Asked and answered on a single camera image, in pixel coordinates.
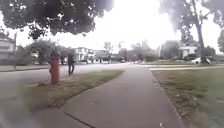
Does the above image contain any red fire hydrant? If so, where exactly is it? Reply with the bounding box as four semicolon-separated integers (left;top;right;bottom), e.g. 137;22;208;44
48;54;62;85

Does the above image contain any white house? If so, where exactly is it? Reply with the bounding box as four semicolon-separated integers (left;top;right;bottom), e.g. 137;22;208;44
73;46;94;64

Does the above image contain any tall slender tree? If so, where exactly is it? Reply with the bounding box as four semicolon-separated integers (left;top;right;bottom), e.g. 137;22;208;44
159;0;224;64

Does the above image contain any pole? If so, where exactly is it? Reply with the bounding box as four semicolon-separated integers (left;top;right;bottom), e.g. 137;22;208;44
13;32;18;70

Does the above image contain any person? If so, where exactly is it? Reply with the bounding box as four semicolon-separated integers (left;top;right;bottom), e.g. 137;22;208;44
67;52;76;77

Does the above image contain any grey building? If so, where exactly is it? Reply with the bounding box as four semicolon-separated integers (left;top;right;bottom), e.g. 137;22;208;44
0;32;17;65

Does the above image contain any white car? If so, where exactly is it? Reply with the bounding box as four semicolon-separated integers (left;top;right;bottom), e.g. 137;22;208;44
191;57;212;65

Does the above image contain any grey concrete pavement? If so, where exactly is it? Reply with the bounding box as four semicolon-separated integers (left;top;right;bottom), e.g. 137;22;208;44
31;66;184;128

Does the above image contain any group of distant trees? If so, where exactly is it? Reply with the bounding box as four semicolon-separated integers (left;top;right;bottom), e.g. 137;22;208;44
118;39;159;63

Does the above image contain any wide grass lawn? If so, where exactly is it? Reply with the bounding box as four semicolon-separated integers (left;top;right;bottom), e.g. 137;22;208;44
151;68;224;128

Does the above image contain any group of green trees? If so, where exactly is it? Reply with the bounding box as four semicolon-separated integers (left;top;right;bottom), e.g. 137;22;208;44
16;38;69;66

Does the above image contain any pale house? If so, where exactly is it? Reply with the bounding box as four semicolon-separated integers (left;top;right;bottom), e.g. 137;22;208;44
179;45;199;61

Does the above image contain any grey asphalt road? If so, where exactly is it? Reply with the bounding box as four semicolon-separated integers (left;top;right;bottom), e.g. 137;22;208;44
0;61;224;128

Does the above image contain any grass verge beside road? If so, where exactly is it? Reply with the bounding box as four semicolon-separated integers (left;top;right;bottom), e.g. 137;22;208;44
23;69;125;113

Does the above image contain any overhanging tree crown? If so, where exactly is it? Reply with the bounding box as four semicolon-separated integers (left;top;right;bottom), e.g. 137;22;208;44
0;0;115;41

